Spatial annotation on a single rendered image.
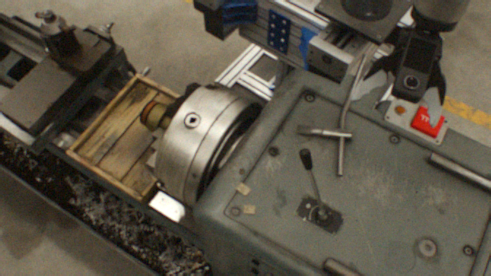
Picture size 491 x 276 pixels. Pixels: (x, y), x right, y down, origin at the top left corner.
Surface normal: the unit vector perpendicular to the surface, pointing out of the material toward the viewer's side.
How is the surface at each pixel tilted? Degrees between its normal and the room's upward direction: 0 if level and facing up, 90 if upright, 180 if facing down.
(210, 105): 8
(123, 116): 0
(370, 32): 0
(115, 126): 0
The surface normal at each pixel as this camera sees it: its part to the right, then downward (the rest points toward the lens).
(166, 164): -0.43, 0.32
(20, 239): -0.01, -0.49
